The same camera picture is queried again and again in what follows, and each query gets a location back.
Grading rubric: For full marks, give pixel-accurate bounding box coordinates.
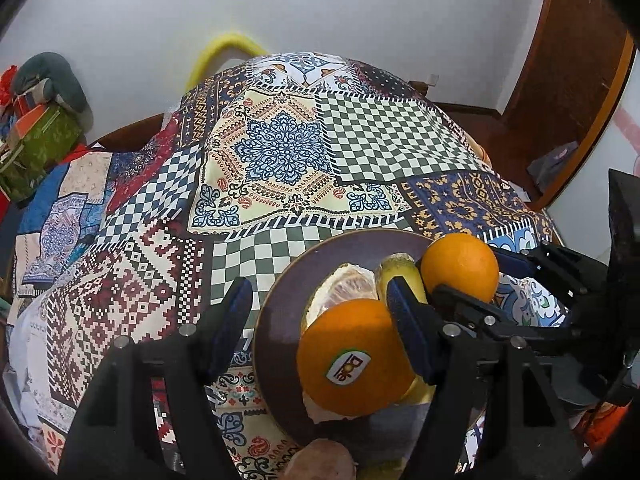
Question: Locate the brown wooden door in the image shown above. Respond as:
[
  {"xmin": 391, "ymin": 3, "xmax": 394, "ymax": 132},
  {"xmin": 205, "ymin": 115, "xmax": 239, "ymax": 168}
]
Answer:
[{"xmin": 500, "ymin": 0, "xmax": 636, "ymax": 211}]

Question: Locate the red plastic bag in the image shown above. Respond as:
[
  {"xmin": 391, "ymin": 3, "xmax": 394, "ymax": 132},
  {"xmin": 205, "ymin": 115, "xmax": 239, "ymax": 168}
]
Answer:
[{"xmin": 0, "ymin": 65, "xmax": 18, "ymax": 106}]

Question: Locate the plain orange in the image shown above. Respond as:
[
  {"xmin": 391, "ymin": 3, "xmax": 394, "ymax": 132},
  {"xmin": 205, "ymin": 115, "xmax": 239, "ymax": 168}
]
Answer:
[{"xmin": 420, "ymin": 232, "xmax": 500, "ymax": 303}]

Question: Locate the grey long pillow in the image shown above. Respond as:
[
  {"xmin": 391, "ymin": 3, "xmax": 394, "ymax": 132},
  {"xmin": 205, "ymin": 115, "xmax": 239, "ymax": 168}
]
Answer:
[{"xmin": 12, "ymin": 52, "xmax": 93, "ymax": 126}]

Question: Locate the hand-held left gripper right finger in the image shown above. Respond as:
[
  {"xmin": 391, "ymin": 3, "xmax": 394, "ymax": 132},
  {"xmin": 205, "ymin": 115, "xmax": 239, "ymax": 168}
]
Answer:
[{"xmin": 385, "ymin": 276, "xmax": 586, "ymax": 480}]

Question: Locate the dark purple plate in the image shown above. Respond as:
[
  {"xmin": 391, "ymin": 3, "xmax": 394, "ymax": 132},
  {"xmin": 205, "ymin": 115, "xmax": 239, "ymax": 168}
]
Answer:
[{"xmin": 251, "ymin": 230, "xmax": 488, "ymax": 466}]

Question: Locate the yellow foam tube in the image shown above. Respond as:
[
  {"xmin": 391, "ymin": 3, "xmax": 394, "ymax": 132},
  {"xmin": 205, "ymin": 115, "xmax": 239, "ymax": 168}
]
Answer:
[{"xmin": 186, "ymin": 33, "xmax": 266, "ymax": 91}]

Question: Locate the large orange with sticker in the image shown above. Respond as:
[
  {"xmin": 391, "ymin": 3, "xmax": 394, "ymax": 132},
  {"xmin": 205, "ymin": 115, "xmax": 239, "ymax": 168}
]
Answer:
[{"xmin": 296, "ymin": 298, "xmax": 416, "ymax": 417}]

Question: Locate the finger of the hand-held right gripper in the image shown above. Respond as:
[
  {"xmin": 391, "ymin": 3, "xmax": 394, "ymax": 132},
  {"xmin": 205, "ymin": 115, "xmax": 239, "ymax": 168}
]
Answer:
[
  {"xmin": 431, "ymin": 284, "xmax": 532, "ymax": 342},
  {"xmin": 496, "ymin": 241, "xmax": 592, "ymax": 307}
]

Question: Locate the grey cloth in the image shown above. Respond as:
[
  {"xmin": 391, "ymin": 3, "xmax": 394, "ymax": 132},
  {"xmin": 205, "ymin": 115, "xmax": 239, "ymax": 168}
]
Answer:
[{"xmin": 527, "ymin": 142, "xmax": 581, "ymax": 186}]

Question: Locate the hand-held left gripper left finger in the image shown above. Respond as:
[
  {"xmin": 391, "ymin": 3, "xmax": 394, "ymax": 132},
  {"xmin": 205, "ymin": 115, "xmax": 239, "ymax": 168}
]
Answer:
[{"xmin": 57, "ymin": 276, "xmax": 254, "ymax": 480}]

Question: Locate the white wardrobe sliding door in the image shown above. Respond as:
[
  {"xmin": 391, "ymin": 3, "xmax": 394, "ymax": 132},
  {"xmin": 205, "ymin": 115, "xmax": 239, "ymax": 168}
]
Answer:
[{"xmin": 550, "ymin": 50, "xmax": 640, "ymax": 256}]

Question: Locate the patchwork patterned blanket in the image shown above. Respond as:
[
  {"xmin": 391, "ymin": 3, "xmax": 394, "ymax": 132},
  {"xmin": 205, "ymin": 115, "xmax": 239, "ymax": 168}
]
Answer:
[{"xmin": 10, "ymin": 51, "xmax": 571, "ymax": 480}]

